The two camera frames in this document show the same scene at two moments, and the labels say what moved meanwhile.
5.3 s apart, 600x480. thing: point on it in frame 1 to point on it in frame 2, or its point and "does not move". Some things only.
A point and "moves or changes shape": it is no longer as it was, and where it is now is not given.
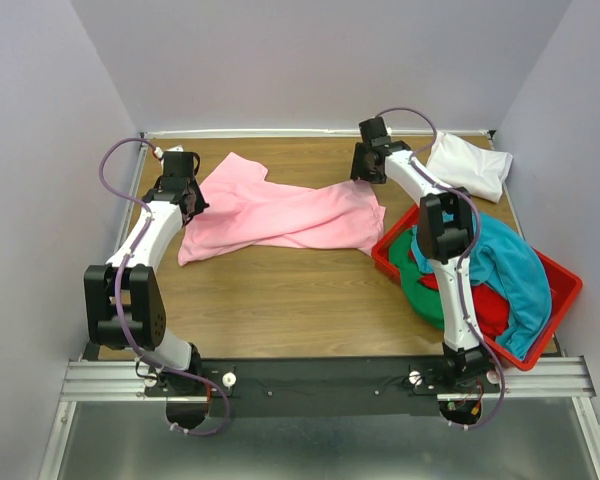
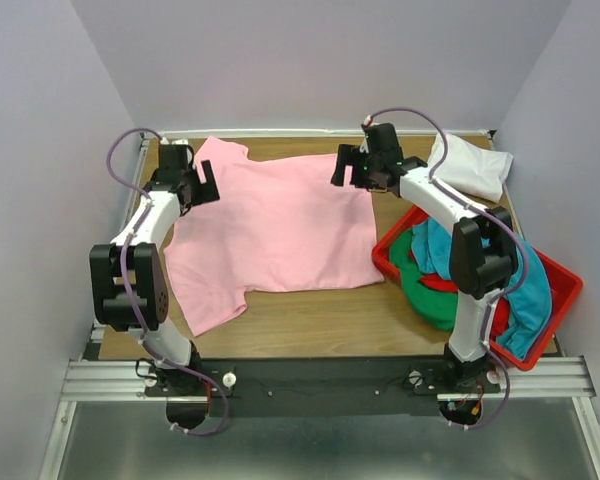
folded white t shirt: x=479 y=172 does not move
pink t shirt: x=243 y=204 moves or changes shape
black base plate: x=320 y=387 does not move
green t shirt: x=425 y=302 does not move
